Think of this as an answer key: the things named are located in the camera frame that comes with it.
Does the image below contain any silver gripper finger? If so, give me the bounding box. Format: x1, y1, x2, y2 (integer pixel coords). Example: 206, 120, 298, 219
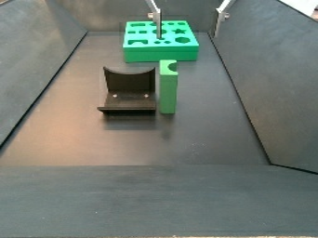
214, 0, 235, 37
146, 0, 162, 39

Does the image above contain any green arch block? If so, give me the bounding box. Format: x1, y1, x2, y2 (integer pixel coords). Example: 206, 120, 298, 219
159, 59, 179, 114

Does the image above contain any green shape sorter board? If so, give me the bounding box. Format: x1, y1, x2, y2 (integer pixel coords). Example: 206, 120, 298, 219
123, 20, 199, 62

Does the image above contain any black angled block holder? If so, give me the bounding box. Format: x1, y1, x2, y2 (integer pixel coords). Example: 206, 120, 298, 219
98, 67, 157, 113

